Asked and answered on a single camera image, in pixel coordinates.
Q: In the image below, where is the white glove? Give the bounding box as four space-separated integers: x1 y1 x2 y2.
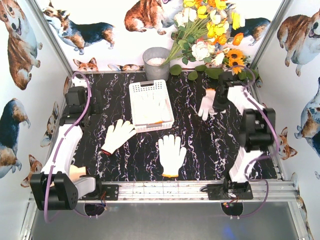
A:
158 134 187 178
197 88 218 121

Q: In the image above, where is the yellow palm glove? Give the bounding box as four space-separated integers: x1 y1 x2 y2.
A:
134 93 171 125

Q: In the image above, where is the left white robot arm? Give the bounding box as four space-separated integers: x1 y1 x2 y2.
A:
29 86 100 211

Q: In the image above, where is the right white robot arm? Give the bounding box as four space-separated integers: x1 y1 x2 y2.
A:
213 71 277 183

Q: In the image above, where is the white perforated storage basket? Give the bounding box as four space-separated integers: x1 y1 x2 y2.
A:
129 79 175 133

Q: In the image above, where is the grey metal bucket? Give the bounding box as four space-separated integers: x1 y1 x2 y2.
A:
142 47 170 81

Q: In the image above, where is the artificial flower bouquet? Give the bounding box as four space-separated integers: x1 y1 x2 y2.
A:
163 0 259 76

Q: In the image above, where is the cream glove off table edge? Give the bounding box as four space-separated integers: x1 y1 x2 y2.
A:
49 164 87 188

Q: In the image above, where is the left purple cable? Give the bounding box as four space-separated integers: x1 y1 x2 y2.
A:
43 70 111 224

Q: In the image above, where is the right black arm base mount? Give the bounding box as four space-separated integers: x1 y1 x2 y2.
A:
200 179 254 200

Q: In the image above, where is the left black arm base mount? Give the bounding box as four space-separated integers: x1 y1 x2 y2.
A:
80 175 119 201

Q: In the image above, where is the aluminium front rail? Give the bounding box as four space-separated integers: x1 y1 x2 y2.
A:
102 179 298 203

